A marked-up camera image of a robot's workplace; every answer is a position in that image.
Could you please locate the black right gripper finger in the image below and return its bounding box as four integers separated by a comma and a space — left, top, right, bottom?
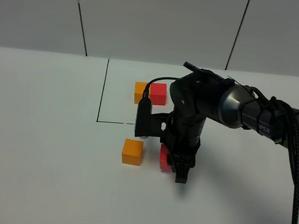
169, 153, 196, 184

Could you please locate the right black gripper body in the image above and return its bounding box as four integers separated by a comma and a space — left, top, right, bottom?
164, 111, 206, 169

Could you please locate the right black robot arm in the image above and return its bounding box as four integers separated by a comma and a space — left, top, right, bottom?
165, 63, 299, 191

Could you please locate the template red cube block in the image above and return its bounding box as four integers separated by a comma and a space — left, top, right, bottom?
149, 83, 167, 106

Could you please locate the template orange cube block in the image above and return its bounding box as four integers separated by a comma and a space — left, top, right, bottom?
133, 82, 147, 104

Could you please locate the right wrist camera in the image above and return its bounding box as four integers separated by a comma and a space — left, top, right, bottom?
134, 97, 171, 140

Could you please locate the right black camera cable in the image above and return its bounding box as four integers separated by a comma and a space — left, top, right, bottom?
142, 75, 177, 102

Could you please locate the right braided arm cable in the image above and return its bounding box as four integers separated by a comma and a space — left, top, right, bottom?
259, 96, 299, 224

